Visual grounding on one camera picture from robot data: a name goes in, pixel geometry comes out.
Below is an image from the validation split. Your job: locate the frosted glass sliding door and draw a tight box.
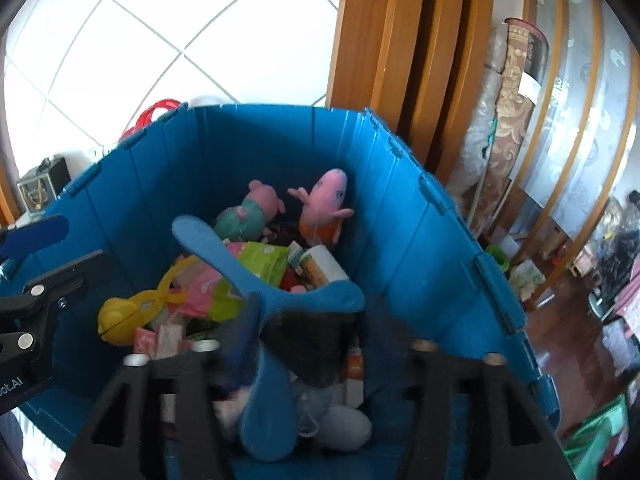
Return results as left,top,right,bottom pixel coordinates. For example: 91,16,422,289
510,0,640,261

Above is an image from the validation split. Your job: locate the red bear-embossed toy suitcase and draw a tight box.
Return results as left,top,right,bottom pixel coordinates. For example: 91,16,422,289
119,97,189,144

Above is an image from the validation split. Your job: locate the wooden door frame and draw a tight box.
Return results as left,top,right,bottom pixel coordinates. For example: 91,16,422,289
325,0,497,187

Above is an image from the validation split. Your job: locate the white and orange carton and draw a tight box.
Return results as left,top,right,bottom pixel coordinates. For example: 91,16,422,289
298,245,351,289

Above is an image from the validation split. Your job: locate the blue plastic storage crate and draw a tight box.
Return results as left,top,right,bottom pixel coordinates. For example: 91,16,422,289
0,104,562,480

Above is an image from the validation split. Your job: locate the light blue three-armed boomerang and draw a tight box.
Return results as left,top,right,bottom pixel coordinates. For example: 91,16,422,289
171,215,366,464

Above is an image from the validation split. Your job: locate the white grey plush toy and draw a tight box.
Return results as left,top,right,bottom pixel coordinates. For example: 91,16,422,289
294,385,374,452

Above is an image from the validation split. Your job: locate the green and pink pouch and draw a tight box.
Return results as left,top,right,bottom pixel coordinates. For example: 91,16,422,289
187,241,291,322

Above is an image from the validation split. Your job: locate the pink pig plush orange dress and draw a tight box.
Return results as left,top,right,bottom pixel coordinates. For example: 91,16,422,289
287,168,356,247

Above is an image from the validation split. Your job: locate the orange and white bottle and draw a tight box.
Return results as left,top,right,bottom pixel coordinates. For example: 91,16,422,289
345,345,366,409

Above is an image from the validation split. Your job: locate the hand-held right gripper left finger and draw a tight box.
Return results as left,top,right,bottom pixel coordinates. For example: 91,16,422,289
55,300,262,480

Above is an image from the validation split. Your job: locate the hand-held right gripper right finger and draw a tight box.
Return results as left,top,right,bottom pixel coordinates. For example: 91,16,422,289
262,305,577,480

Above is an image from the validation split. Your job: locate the black gift box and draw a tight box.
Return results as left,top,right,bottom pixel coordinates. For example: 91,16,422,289
17,156,72,216

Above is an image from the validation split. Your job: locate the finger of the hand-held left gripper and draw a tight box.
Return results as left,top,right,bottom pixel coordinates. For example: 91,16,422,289
0,249,105,358
0,214,70,264

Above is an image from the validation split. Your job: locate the rolled patterned carpet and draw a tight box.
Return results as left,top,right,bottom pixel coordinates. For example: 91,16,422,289
447,16,552,242

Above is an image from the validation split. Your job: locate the pink pig plush teal shirt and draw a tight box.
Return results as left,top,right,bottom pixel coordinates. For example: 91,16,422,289
215,179,287,242

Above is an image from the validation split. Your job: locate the yellow snowball clip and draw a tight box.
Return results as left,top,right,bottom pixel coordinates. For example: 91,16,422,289
97,255,202,347

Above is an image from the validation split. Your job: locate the green bag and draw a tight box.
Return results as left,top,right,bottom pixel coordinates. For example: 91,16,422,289
561,392,629,480

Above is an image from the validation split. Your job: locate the pink tissue pack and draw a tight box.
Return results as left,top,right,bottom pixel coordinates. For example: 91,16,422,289
132,322,194,361

